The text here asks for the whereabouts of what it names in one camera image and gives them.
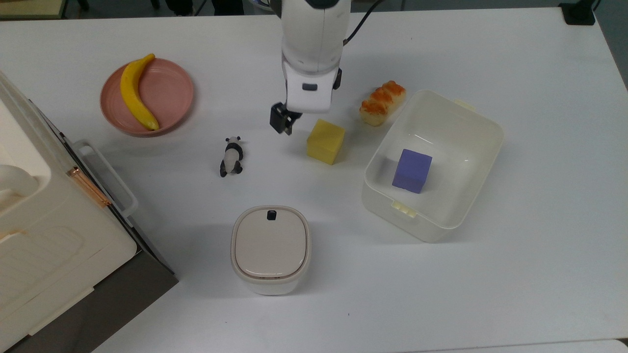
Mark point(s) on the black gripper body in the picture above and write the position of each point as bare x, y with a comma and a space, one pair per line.
296, 116

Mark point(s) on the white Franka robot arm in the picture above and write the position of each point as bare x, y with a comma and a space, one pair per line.
314, 44

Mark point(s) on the yellow cube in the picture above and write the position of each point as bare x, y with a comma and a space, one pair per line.
325, 142

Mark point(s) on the purple cube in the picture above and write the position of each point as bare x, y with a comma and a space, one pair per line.
412, 171

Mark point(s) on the translucent white plastic box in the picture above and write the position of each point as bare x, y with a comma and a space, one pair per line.
441, 215

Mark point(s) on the wooden desk top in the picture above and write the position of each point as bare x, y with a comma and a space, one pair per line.
29, 7

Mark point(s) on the small panda figurine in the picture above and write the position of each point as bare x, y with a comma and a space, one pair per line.
231, 157

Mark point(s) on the toy bread loaf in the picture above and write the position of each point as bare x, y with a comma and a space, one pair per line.
381, 103

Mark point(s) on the pink plate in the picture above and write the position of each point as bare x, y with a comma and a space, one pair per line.
167, 93

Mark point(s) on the beige mini trash can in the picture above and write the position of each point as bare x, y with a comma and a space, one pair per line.
271, 245

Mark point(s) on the yellow toy banana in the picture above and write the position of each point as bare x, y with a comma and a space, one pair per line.
132, 93

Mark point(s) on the copper cabinet latch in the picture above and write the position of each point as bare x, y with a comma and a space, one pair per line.
88, 186

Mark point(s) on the cream plastic storage cabinet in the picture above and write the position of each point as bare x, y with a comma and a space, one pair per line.
54, 235

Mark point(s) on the black table clamp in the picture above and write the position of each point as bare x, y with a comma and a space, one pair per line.
579, 12

